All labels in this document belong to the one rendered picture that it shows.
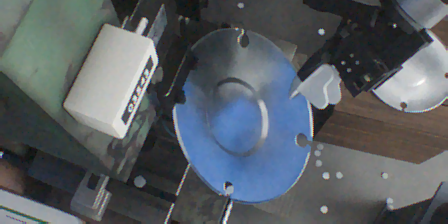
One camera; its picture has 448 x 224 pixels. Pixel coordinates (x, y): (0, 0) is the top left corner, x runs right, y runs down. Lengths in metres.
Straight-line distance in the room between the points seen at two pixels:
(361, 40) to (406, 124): 0.85
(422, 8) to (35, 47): 0.44
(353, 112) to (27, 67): 1.20
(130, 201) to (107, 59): 0.64
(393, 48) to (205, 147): 0.39
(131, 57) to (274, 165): 0.46
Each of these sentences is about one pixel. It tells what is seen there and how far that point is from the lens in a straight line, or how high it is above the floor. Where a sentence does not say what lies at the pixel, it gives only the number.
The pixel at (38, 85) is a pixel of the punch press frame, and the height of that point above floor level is 1.38.
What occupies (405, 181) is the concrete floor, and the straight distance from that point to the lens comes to 1.79.
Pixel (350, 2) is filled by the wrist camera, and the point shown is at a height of 1.12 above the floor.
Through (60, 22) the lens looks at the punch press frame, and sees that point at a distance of 0.30.
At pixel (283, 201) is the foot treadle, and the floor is 0.16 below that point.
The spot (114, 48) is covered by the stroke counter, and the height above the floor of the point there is 1.33.
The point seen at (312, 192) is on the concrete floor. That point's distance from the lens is 1.69.
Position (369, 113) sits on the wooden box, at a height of 0.35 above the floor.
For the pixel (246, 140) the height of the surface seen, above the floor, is 0.90.
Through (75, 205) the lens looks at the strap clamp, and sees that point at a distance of 0.96.
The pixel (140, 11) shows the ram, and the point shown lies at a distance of 0.57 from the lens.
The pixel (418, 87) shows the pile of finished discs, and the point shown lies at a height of 0.35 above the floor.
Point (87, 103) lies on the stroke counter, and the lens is 0.34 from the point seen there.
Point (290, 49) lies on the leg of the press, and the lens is 1.12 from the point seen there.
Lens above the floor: 1.65
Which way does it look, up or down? 71 degrees down
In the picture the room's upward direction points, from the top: 2 degrees clockwise
